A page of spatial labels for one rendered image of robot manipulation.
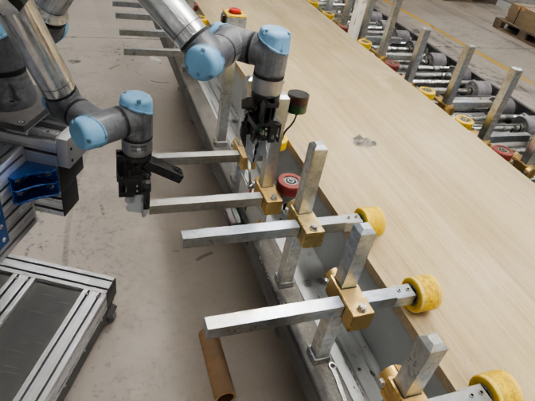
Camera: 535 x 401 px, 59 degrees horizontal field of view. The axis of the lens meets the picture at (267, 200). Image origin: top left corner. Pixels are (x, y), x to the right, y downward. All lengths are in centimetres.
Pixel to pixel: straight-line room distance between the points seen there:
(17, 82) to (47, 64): 28
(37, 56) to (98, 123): 17
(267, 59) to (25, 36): 49
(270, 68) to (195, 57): 19
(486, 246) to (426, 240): 18
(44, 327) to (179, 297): 61
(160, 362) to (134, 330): 19
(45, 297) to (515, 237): 163
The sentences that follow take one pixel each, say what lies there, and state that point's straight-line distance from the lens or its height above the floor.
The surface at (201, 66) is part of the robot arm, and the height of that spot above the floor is 130.
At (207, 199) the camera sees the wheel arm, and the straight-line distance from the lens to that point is 135.
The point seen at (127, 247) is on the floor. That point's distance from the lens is 245.
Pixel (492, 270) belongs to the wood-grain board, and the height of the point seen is 90.
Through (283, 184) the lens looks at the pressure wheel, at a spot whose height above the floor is 91.
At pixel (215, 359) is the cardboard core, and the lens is 194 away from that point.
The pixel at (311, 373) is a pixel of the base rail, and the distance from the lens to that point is 121.
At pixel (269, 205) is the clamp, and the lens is 137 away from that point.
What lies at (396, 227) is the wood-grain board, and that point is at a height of 90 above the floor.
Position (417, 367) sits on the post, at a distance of 85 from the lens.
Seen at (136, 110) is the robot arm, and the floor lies 116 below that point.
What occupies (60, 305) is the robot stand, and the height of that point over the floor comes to 21.
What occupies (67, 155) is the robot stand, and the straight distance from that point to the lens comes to 137.
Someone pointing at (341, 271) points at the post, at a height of 100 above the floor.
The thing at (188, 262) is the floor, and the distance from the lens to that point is 237.
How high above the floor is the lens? 168
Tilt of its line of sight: 36 degrees down
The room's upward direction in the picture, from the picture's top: 11 degrees clockwise
